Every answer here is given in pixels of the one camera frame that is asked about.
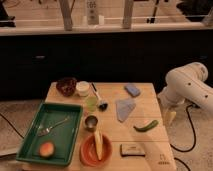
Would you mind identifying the green pepper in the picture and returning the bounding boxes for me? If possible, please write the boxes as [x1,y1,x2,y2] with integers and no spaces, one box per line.
[133,120,159,132]

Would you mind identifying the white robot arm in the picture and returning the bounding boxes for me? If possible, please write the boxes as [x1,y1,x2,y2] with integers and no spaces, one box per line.
[157,62,213,126]

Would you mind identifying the small metal cup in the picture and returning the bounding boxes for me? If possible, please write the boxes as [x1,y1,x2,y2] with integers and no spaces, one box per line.
[84,115,98,132]

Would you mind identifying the blue sponge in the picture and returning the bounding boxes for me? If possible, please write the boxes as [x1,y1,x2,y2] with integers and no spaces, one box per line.
[124,83,140,97]

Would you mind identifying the blue cloth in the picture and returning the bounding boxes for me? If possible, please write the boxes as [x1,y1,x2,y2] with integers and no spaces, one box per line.
[116,98,136,122]

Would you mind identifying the yellow banana slice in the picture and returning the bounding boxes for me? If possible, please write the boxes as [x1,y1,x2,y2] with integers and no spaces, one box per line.
[94,130,103,160]

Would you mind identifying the orange bowl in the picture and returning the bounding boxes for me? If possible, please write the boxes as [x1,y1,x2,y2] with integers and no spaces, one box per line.
[79,135,112,167]

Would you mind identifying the white round container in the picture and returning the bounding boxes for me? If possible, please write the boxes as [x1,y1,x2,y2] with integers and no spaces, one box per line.
[76,81,90,97]

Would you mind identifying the dark red bowl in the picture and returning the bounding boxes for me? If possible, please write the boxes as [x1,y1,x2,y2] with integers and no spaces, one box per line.
[56,77,77,97]

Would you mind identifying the green plastic tray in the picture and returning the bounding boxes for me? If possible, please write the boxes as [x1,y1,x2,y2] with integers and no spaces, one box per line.
[16,103,83,166]

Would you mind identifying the metal spoon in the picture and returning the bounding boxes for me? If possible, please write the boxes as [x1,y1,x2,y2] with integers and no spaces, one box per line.
[37,116,70,137]

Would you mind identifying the peach fruit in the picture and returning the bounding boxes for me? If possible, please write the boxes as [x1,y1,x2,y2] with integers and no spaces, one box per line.
[39,142,55,158]

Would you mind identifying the black cable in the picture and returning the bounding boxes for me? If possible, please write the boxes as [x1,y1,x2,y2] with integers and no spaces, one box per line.
[169,103,198,154]

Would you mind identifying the black handled brush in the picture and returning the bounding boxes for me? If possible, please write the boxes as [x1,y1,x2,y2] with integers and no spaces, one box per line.
[92,83,108,111]

